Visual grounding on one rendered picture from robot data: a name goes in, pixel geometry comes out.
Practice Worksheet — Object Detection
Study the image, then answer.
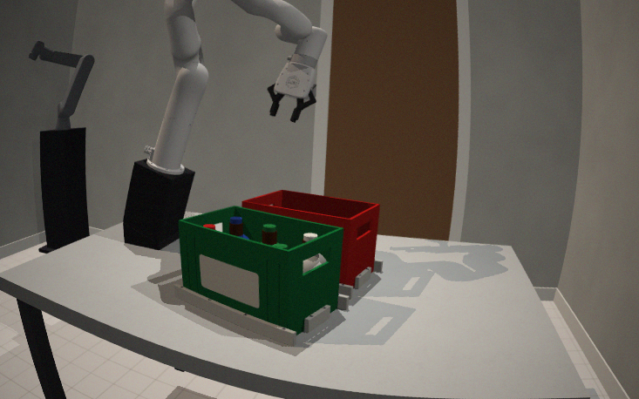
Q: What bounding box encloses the white bottle with grey label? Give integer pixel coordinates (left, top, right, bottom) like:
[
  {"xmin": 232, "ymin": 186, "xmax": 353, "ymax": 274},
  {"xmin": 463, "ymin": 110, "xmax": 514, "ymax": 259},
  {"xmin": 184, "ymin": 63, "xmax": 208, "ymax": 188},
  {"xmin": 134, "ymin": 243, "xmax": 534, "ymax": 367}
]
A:
[{"xmin": 303, "ymin": 233, "xmax": 326, "ymax": 273}]

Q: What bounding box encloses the red plastic crate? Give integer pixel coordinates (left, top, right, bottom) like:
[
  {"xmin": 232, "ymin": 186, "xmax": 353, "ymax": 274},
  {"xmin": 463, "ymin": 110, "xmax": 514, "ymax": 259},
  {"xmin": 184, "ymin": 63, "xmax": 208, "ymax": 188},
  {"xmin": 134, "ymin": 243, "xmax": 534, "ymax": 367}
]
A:
[{"xmin": 254, "ymin": 190, "xmax": 380, "ymax": 288}]

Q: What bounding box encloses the green plastic crate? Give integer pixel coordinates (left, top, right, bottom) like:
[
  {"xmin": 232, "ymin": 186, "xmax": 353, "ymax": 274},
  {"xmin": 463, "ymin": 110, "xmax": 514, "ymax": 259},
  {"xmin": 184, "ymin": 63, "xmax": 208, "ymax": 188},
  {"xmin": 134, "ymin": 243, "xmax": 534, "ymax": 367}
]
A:
[{"xmin": 181, "ymin": 206, "xmax": 343, "ymax": 335}]

